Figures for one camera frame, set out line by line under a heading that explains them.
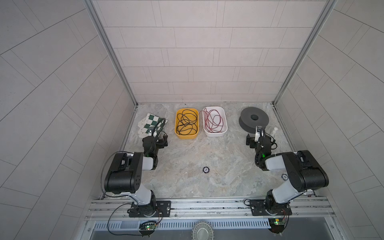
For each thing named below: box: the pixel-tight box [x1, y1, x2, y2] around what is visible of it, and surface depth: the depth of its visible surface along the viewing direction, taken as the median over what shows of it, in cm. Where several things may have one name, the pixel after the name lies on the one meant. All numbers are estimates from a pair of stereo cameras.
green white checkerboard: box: [137, 113, 169, 138], surface depth 105 cm
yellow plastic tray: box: [174, 108, 200, 140], surface depth 104 cm
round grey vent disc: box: [191, 220, 215, 240], surface depth 66 cm
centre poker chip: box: [202, 166, 210, 174], surface depth 86 cm
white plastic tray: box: [202, 106, 228, 137], surface depth 106 cm
